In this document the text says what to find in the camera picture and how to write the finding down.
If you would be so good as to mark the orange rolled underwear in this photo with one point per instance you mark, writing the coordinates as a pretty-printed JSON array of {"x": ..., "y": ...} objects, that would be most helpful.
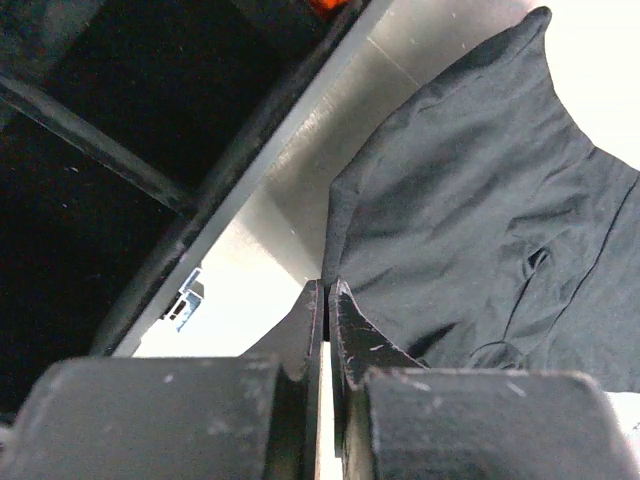
[{"x": 326, "y": 8}]

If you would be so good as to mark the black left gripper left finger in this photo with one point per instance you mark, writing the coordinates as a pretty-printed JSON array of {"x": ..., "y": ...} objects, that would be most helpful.
[{"x": 253, "y": 416}]

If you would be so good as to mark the black underwear beige waistband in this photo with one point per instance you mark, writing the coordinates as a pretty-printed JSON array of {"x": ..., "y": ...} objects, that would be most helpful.
[{"x": 479, "y": 227}]

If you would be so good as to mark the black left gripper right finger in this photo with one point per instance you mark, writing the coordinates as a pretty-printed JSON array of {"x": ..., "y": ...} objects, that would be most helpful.
[{"x": 397, "y": 419}]

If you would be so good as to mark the black glass-lid storage box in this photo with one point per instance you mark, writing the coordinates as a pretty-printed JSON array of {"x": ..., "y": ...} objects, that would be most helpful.
[{"x": 124, "y": 126}]

